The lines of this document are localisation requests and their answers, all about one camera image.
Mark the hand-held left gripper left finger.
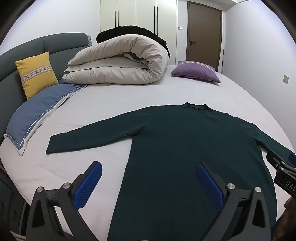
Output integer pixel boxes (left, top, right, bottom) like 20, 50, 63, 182
26, 161, 102, 241

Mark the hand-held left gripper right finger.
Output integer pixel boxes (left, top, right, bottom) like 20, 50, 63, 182
196, 162, 271, 241

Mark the dark green sweater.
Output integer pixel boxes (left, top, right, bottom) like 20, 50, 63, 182
46, 102, 296, 241

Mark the person's right hand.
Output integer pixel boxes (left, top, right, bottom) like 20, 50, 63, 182
272, 196, 296, 241

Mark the bed with white sheet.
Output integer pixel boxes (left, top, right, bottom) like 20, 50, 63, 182
0, 64, 296, 241

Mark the dark bedside cabinet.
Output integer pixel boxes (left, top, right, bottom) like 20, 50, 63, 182
0, 171, 30, 237

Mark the blue pillow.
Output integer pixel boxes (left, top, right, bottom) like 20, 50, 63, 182
3, 80, 88, 157

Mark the purple cushion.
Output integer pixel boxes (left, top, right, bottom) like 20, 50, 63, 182
171, 61, 221, 83

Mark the yellow patterned cushion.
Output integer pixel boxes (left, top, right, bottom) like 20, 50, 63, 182
15, 51, 59, 100

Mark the beige folded duvet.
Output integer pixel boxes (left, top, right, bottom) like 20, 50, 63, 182
62, 34, 168, 86

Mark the grey-blue padded headboard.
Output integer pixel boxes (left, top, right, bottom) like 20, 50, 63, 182
0, 32, 93, 144

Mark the brown door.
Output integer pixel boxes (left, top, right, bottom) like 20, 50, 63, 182
187, 1, 223, 73

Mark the black garment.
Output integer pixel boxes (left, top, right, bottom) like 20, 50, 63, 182
96, 25, 171, 58

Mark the white wardrobe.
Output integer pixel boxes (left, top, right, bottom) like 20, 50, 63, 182
100, 0, 177, 66

